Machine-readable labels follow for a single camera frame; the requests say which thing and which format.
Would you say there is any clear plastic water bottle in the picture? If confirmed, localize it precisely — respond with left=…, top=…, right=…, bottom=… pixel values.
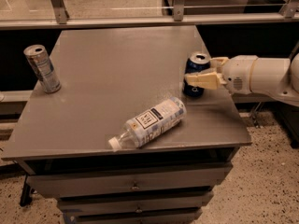
left=108, top=97, right=187, bottom=150

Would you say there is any top grey drawer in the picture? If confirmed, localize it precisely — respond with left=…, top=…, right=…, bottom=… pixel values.
left=27, top=162, right=233, bottom=198

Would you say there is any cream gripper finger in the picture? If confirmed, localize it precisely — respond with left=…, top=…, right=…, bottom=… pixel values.
left=184, top=72, right=227, bottom=90
left=210, top=57, right=229, bottom=73

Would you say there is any blue pepsi can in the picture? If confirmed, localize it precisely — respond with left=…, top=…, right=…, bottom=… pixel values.
left=182, top=51, right=210, bottom=98

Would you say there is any grey drawer cabinet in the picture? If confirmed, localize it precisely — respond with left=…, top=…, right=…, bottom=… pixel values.
left=1, top=25, right=252, bottom=224

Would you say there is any bottom grey drawer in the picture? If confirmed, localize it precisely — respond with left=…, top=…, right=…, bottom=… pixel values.
left=64, top=208, right=202, bottom=224

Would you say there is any grey metal railing frame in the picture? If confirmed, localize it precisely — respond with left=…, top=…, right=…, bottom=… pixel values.
left=0, top=0, right=299, bottom=30

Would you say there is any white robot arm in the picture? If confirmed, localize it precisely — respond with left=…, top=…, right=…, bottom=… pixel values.
left=185, top=55, right=299, bottom=106

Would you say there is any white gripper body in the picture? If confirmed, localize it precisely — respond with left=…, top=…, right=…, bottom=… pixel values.
left=222, top=55, right=258, bottom=94

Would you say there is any silver energy drink can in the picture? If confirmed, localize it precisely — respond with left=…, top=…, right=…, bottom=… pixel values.
left=23, top=44, right=61, bottom=93

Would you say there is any middle grey drawer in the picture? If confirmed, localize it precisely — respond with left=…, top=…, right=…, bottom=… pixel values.
left=58, top=189, right=213, bottom=216

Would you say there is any grey drawer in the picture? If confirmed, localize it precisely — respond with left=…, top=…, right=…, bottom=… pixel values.
left=64, top=208, right=202, bottom=224
left=27, top=162, right=233, bottom=198
left=58, top=189, right=213, bottom=216

